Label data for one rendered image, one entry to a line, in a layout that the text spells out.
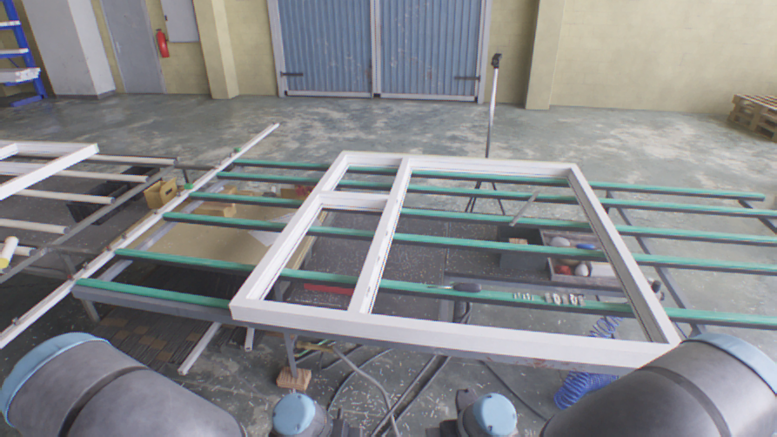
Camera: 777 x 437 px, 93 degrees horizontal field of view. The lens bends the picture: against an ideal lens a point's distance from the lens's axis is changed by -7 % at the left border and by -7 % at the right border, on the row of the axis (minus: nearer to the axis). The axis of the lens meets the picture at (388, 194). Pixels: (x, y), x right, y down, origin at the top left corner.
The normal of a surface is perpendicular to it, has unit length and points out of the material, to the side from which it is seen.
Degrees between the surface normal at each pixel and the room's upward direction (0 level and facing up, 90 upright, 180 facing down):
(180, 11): 90
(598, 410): 47
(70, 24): 90
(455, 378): 0
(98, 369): 15
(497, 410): 19
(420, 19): 90
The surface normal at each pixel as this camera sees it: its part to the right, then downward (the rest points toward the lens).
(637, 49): -0.18, 0.46
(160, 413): 0.59, -0.70
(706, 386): 0.02, -0.84
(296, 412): -0.15, -0.69
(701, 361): -0.11, -0.96
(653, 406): -0.39, -0.77
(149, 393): 0.50, -0.84
